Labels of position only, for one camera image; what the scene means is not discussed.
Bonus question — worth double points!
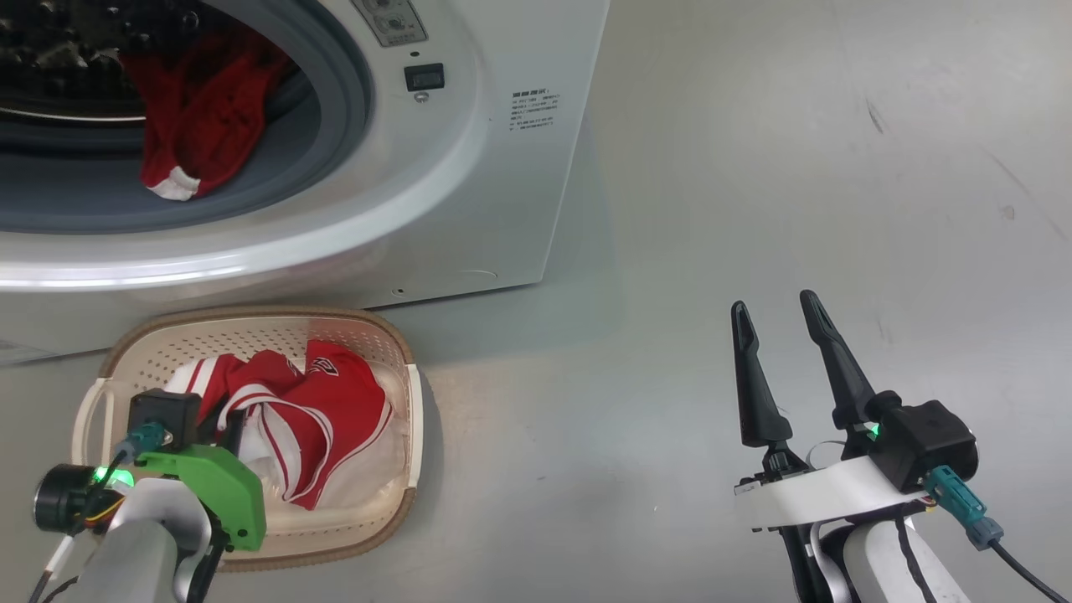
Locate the grey warning sticker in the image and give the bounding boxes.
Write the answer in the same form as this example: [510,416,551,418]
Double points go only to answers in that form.
[350,0,428,47]

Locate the teal-plug right camera cable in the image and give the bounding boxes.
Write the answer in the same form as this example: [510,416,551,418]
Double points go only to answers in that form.
[924,466,1072,603]

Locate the red shorts with white band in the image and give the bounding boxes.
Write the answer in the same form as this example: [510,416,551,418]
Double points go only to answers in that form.
[121,29,294,202]

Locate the teal-plug camera cable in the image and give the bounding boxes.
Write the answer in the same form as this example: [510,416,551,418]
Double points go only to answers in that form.
[924,466,1072,603]
[80,421,170,528]

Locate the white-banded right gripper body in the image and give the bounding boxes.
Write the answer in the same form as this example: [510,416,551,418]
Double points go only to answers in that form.
[734,431,934,531]

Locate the white front-load washing machine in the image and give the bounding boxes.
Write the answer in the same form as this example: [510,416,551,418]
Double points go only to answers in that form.
[0,0,611,365]

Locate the cream perforated laundry basket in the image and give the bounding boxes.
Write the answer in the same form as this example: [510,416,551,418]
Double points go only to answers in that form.
[71,306,424,572]

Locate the perforated steel washer drum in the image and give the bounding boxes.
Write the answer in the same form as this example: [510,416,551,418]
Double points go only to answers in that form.
[0,0,294,126]

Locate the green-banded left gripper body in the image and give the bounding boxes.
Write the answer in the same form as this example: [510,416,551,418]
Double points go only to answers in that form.
[33,444,267,552]

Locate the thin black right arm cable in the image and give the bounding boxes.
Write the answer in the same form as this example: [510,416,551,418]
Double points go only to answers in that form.
[892,515,932,603]

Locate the teal-plug left camera cable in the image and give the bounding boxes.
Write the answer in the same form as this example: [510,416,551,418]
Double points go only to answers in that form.
[80,421,170,528]

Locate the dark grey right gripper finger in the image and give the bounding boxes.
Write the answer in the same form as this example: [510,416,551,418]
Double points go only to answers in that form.
[798,290,879,433]
[730,300,796,451]

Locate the red white-striped jersey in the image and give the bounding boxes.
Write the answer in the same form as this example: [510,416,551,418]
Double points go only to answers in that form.
[167,339,394,512]

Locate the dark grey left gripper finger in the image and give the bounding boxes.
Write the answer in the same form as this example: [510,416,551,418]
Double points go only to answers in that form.
[219,408,248,457]

